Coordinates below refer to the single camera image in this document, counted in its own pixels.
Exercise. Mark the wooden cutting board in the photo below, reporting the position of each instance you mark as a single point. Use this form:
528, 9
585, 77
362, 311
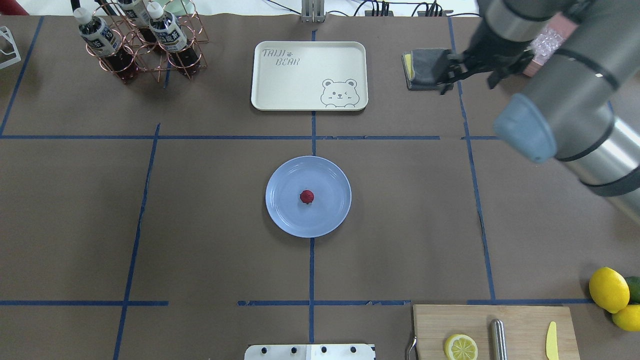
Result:
525, 329

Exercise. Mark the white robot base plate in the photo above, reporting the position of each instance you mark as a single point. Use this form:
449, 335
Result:
336, 351

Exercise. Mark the large yellow lemon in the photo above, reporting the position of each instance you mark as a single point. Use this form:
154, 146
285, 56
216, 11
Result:
609, 290

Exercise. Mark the copper wire bottle rack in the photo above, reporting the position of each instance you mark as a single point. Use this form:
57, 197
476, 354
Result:
151, 59

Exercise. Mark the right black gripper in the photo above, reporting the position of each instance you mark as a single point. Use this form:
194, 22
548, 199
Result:
484, 48

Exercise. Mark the grey folded cloth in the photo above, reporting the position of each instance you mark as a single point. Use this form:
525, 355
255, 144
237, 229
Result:
417, 66

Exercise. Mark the red strawberry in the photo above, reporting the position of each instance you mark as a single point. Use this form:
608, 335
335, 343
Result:
306, 197

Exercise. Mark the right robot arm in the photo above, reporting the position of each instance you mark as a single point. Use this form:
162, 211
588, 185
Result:
563, 111

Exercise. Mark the blue round plate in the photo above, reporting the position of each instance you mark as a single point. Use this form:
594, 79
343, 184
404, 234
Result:
331, 188

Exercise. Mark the green lime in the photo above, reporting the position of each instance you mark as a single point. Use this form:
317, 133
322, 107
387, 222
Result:
633, 284

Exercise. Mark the lemon half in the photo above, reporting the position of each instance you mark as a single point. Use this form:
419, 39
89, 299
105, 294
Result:
460, 346

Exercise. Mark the tea bottle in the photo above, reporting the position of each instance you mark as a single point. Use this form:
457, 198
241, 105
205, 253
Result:
137, 14
106, 44
168, 31

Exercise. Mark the white wire cup rack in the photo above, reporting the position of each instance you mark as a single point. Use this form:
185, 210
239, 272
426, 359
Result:
9, 52

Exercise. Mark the tea bottle back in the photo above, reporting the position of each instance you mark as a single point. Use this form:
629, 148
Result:
137, 14

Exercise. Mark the small yellow lemon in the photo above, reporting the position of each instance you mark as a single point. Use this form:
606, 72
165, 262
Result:
628, 319

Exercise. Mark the tea bottle front right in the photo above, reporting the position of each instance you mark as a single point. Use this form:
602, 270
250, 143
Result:
168, 31

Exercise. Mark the aluminium frame post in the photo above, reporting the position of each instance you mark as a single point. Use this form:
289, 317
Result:
313, 11

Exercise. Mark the cream bear tray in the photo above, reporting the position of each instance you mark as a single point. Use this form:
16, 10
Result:
309, 76

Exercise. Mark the yellow plastic knife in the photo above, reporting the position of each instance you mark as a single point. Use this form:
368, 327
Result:
551, 342

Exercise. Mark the tea bottle front left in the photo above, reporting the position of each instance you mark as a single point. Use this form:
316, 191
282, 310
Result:
106, 44

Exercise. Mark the pink bowl of ice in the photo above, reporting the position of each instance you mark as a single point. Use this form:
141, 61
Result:
556, 32

